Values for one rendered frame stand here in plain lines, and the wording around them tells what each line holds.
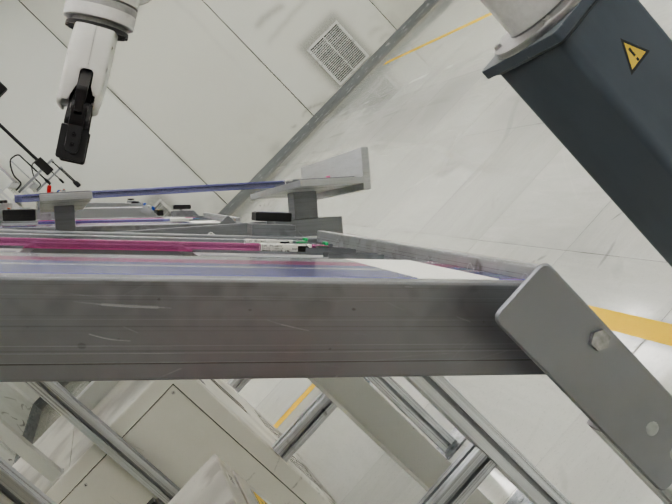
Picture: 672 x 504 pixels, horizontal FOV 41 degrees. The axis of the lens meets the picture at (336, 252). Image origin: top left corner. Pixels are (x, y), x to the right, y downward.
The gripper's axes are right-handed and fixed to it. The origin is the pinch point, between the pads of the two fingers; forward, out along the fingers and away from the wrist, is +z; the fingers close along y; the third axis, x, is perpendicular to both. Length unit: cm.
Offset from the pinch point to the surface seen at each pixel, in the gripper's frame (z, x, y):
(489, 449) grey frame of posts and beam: 30, 67, -10
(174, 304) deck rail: 10, 10, 60
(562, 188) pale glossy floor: -27, 140, -143
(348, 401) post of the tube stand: 30, 50, -30
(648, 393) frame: 9, 40, 64
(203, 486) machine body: 38.8, 24.5, -2.6
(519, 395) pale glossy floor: 30, 104, -74
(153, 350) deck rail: 13, 9, 60
